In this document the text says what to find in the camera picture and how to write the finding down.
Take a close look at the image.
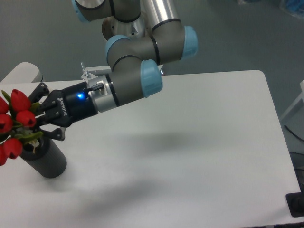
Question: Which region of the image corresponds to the white furniture frame right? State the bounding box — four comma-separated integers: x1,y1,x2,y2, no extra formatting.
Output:
279,81,304,124

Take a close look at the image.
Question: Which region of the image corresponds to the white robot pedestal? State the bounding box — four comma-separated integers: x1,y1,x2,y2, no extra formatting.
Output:
80,14,164,81

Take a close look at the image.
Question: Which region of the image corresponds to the red tulip bouquet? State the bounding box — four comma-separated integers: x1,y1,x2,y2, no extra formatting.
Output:
0,89,43,166

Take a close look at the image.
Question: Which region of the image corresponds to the dark grey ribbed vase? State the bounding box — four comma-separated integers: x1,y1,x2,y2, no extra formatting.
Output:
20,137,67,179

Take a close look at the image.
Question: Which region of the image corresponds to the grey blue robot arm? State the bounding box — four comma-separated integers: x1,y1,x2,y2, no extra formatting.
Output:
30,0,198,141

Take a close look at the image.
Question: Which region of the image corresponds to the black box at table edge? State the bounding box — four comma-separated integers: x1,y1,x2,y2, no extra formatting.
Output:
285,192,304,218

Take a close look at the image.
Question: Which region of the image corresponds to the blue plastic bag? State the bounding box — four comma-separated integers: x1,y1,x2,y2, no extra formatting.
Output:
279,0,304,19

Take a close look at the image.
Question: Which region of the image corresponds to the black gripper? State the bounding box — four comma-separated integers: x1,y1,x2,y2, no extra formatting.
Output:
28,82,98,141

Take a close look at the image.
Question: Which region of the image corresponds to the black cable on floor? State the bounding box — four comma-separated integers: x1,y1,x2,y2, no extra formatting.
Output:
284,124,304,142

